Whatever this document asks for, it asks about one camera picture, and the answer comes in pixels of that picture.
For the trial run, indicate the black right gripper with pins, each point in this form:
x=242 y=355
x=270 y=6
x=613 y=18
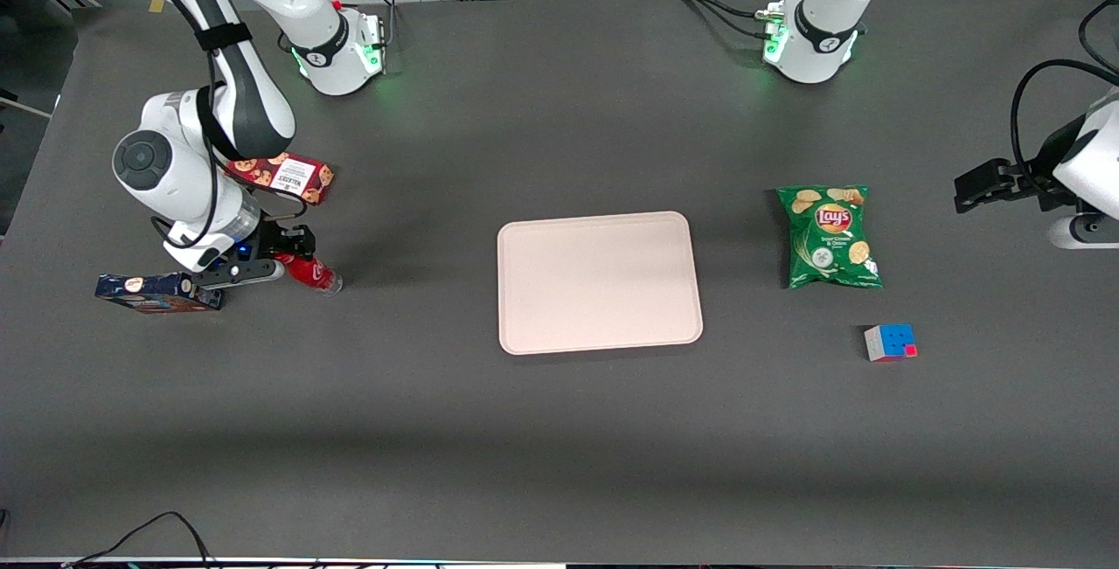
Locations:
x=278 y=242

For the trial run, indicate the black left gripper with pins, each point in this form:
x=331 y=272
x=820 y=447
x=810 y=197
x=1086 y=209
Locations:
x=1030 y=183

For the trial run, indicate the red coke bottle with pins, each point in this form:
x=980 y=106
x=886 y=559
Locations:
x=315 y=274

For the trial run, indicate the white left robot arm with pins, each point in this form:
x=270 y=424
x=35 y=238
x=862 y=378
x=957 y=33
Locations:
x=822 y=53

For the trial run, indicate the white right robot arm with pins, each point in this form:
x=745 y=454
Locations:
x=253 y=106

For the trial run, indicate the beige plastic tray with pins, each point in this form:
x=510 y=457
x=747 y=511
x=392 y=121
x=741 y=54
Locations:
x=600 y=282

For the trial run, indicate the red cookie box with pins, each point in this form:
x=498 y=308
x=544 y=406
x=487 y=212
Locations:
x=297 y=177

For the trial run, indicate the green Lay's chips bag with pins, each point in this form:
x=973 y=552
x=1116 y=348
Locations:
x=830 y=237

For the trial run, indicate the dark blue snack box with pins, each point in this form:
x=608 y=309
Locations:
x=149 y=294

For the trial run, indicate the colourful puzzle cube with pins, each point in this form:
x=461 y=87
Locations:
x=890 y=343

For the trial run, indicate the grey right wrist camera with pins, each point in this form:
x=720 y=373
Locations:
x=236 y=274

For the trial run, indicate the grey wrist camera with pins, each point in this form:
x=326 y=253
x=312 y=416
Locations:
x=1084 y=232
x=236 y=274

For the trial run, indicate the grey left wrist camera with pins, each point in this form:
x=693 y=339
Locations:
x=1084 y=232

